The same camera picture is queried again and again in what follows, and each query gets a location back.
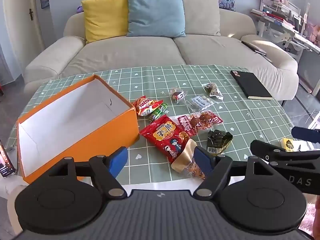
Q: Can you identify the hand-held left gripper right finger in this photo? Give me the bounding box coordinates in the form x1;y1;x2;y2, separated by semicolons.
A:
193;146;276;199

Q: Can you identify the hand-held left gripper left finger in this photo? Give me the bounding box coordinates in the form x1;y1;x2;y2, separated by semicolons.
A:
47;147;129;199

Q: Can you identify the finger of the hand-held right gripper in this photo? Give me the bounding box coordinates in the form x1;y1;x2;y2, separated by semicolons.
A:
291;127;320;139
250;140;320;167

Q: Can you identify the yellow snack packet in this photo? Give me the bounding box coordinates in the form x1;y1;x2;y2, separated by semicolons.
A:
279;137;311;153

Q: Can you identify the tan snack packet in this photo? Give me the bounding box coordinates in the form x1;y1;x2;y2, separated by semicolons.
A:
171;138;207;180

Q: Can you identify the dark green snack packet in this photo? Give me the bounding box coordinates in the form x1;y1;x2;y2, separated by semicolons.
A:
207;129;234;154

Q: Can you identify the orange cardboard box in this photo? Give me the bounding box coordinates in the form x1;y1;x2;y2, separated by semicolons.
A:
16;74;140;185

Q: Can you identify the clear red dried meat packet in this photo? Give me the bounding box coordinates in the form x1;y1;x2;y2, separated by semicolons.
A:
177;110;224;137

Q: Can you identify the large red snack bag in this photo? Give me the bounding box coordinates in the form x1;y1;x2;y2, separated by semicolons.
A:
139;115;191;164

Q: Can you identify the clear packet of white eggs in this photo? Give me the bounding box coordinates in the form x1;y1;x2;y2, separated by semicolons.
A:
187;93;216;111

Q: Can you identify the red orange snack packet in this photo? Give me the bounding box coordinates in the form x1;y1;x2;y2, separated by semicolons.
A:
132;96;163;117

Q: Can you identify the green sausage packet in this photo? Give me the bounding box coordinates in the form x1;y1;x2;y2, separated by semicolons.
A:
149;102;168;123

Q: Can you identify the small clear brown snack packet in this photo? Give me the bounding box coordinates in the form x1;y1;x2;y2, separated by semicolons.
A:
169;88;187;103

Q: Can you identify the green brown snack packet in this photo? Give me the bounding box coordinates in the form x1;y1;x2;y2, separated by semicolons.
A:
203;82;224;101

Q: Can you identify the pink fluffy rug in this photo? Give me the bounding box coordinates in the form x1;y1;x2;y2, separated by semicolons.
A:
298;202;317;233

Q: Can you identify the black notebook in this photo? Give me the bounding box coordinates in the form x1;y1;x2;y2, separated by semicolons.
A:
230;70;273;101

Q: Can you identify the green checked tablecloth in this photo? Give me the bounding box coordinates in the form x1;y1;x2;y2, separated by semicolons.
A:
5;65;313;188

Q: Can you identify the beige sofa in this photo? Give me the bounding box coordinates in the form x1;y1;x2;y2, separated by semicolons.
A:
23;0;299;101

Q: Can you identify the smartphone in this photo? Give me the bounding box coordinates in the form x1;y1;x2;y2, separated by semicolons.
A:
0;138;17;178

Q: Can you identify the cluttered white desk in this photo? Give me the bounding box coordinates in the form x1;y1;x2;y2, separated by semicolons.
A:
251;0;320;55

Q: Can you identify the yellow pillow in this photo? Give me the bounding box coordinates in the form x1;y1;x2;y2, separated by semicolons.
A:
81;0;129;44

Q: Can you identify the beige pillow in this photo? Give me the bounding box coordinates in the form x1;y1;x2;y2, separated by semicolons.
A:
172;0;221;37

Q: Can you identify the blue pillow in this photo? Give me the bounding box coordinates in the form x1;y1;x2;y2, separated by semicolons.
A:
126;0;187;38

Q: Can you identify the white door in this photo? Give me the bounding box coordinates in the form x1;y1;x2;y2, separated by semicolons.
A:
2;0;47;53

